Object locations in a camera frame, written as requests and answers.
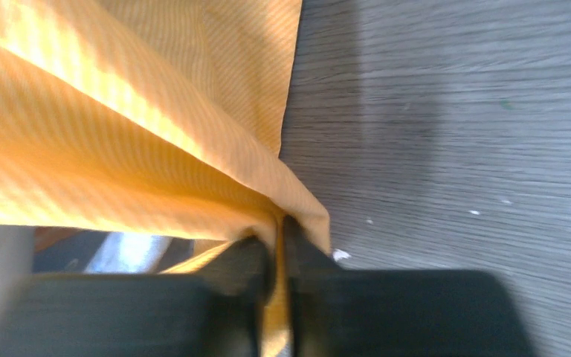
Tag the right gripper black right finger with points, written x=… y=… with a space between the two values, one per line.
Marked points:
x=344 y=312

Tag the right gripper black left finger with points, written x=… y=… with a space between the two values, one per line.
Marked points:
x=214 y=311

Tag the orange pillowcase with white print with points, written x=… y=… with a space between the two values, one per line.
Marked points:
x=154 y=116

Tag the white pillow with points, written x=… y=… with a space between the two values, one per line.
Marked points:
x=128 y=253

